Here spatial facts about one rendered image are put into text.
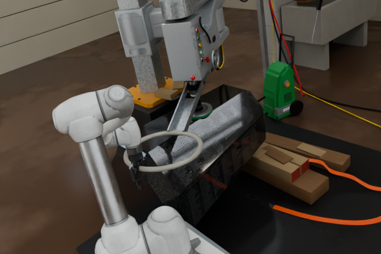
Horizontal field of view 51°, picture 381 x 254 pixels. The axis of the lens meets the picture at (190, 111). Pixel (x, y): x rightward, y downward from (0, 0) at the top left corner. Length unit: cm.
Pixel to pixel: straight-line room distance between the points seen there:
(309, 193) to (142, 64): 176
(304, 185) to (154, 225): 183
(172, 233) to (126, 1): 220
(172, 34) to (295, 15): 295
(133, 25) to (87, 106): 187
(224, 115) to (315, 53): 278
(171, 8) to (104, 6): 659
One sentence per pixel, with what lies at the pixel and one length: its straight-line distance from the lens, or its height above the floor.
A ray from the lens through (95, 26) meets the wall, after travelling 910.
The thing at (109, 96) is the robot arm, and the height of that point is 163.
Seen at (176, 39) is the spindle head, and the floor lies 146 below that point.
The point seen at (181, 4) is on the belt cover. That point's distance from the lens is 262.
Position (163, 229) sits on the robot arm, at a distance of 173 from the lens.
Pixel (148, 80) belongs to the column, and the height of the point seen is 90.
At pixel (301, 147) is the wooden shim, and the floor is 13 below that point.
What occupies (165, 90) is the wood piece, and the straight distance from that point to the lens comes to 354.
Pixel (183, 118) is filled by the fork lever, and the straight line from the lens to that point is 274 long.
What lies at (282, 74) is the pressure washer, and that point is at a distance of 430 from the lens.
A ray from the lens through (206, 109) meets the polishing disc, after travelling 298.
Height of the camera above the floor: 223
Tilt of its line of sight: 27 degrees down
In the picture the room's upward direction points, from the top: 11 degrees counter-clockwise
